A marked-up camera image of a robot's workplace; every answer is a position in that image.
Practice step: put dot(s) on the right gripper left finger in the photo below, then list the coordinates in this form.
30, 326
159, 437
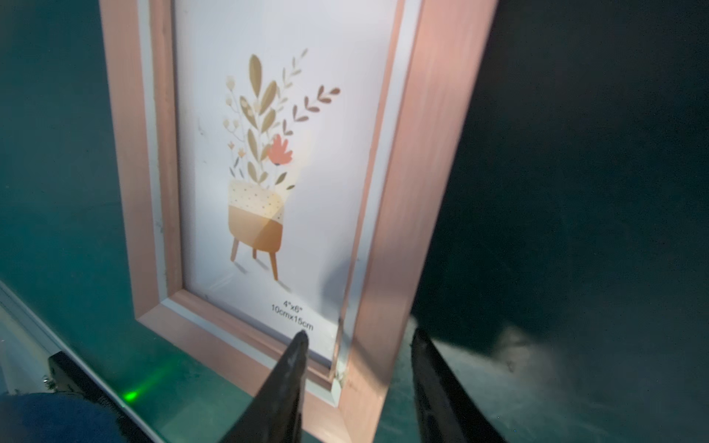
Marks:
275, 414

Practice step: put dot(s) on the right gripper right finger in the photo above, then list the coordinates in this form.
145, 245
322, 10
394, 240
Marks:
445, 412

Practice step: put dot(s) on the pink picture frame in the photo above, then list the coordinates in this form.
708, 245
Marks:
281, 167

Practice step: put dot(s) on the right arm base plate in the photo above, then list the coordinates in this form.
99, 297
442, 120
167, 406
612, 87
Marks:
67, 377

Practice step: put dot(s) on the aluminium front rail assembly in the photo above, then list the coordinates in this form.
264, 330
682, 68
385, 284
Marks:
27, 343

